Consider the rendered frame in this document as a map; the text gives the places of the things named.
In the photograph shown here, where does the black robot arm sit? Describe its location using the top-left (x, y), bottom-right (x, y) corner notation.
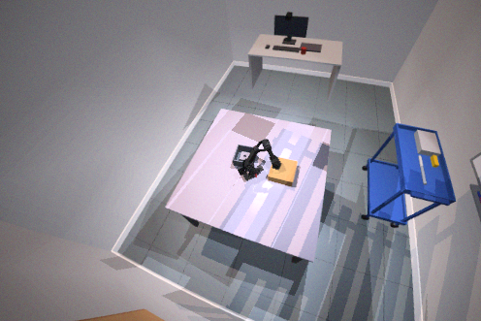
top-left (238, 139), bottom-right (282, 176)

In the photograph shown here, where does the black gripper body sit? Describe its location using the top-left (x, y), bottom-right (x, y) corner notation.
top-left (243, 164), bottom-right (264, 180)

